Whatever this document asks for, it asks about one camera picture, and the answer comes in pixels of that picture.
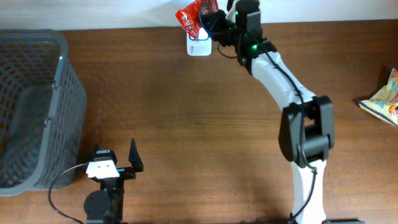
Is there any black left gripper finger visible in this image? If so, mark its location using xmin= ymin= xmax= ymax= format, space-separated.
xmin=88 ymin=143 xmax=99 ymax=162
xmin=128 ymin=138 xmax=144 ymax=172

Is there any white barcode scanner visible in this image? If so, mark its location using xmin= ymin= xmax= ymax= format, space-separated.
xmin=187 ymin=28 xmax=212 ymax=57

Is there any red Hacks candy bag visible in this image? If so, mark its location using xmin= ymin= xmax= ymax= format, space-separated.
xmin=175 ymin=0 xmax=219 ymax=40

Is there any beige snack chip bag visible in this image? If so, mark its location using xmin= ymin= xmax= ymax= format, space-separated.
xmin=358 ymin=68 xmax=397 ymax=126

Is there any grey plastic mesh basket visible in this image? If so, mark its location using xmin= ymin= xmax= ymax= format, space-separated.
xmin=1 ymin=29 xmax=87 ymax=197

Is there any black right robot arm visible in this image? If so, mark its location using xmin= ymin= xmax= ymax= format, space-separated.
xmin=198 ymin=1 xmax=335 ymax=223

